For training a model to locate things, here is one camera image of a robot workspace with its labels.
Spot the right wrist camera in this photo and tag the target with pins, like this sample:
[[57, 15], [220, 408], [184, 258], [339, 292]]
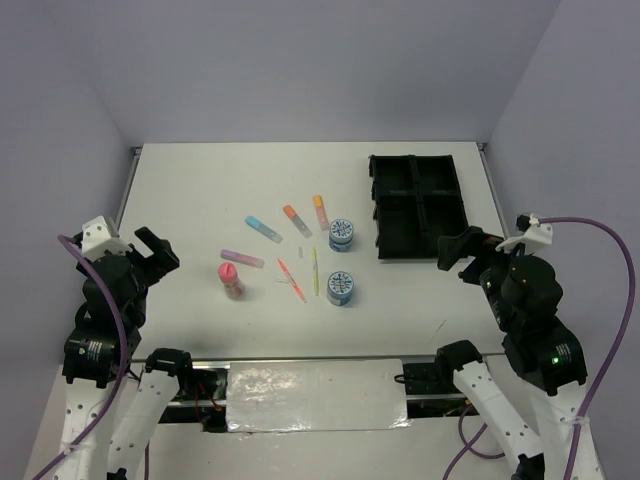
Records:
[[534, 235]]

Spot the orange cap highlighter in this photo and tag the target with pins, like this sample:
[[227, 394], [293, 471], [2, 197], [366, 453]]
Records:
[[297, 221]]

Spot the pink lid small bottle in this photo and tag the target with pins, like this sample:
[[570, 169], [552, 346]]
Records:
[[229, 277]]

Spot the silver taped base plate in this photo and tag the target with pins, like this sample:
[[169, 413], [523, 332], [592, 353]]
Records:
[[315, 396]]

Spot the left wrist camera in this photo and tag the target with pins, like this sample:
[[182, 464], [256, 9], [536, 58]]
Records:
[[99, 237]]

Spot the blue cap highlighter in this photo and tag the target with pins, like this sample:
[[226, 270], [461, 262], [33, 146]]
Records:
[[263, 229]]

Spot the yellow thin pen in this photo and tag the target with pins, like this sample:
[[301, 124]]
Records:
[[315, 271]]

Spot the yellow cap highlighter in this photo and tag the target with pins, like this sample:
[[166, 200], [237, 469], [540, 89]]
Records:
[[321, 212]]

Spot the blue paint jar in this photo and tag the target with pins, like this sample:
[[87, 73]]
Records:
[[340, 288], [341, 235]]

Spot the upper blue paint jar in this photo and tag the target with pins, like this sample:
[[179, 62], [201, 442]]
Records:
[[341, 235]]

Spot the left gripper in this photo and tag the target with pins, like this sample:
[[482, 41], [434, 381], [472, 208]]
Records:
[[165, 258]]

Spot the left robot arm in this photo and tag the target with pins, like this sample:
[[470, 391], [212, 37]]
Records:
[[96, 442]]

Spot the lower blue paint jar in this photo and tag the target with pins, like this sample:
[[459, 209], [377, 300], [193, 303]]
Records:
[[340, 288]]

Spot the orange thin pen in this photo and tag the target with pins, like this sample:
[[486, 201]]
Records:
[[291, 280]]

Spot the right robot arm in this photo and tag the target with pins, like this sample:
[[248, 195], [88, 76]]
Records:
[[523, 295]]

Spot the purple cap highlighter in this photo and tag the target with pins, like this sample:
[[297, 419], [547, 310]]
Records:
[[233, 256]]

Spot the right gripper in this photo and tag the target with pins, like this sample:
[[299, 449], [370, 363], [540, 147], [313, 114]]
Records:
[[477, 237]]

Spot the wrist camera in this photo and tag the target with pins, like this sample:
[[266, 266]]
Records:
[[534, 235], [99, 237]]

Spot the black four-compartment organizer tray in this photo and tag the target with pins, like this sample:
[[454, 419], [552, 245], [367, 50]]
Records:
[[417, 200]]

